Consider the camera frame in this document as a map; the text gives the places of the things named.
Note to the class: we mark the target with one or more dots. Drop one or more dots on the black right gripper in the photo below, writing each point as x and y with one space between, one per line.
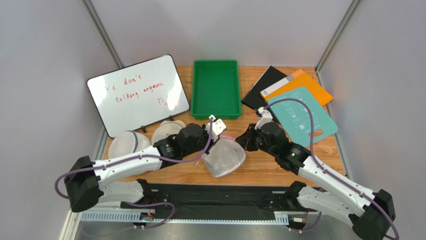
251 135

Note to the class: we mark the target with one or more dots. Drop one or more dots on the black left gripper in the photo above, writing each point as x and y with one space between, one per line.
211 142

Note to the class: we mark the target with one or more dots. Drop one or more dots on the white mesh laundry bag pink zipper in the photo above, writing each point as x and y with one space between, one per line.
224 157

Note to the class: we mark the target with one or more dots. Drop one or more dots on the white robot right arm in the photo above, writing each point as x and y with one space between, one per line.
370 214

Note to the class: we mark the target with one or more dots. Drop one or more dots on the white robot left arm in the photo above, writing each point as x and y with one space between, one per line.
89 183

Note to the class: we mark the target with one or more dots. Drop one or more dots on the green plastic tray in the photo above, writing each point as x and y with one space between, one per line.
216 90

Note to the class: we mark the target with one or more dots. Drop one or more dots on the teal plastic board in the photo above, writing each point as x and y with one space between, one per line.
295 119

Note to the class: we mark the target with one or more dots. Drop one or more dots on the orange notebook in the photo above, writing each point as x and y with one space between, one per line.
298 79

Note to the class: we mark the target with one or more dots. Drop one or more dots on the whiteboard with red writing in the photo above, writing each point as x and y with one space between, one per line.
138 95

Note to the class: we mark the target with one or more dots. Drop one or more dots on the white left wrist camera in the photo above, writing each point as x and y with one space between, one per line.
216 125

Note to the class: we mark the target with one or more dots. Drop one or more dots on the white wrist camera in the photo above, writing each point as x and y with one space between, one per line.
264 117
216 125

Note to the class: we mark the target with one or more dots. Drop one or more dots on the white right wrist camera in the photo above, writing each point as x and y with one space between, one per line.
264 117

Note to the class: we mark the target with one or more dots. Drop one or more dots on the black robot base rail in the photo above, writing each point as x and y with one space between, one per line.
219 202

